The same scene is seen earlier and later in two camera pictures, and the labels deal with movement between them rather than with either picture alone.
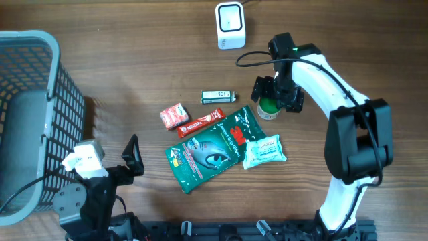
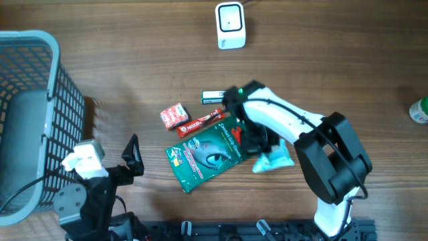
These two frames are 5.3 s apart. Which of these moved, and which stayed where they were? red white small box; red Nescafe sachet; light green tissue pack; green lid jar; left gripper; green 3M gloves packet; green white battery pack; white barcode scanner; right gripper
Moved: light green tissue pack; right gripper; green lid jar
Stayed: red white small box; red Nescafe sachet; left gripper; green 3M gloves packet; white barcode scanner; green white battery pack
